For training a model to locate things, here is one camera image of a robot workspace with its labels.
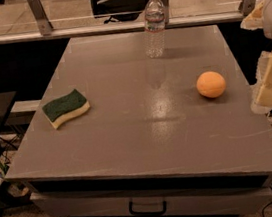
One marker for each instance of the clear plastic water bottle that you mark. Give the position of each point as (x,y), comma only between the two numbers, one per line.
(154,28)

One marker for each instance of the green and yellow sponge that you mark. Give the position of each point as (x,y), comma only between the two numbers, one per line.
(66,108)

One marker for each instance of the orange fruit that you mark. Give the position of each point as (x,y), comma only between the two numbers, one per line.
(211,84)

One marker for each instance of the black office chair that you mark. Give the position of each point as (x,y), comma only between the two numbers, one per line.
(118,10)

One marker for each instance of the grey drawer cabinet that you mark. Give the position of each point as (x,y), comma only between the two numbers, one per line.
(181,203)

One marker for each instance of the black drawer handle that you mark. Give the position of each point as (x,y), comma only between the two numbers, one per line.
(155,209)

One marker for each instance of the metal railing frame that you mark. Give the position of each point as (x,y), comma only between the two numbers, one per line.
(71,18)

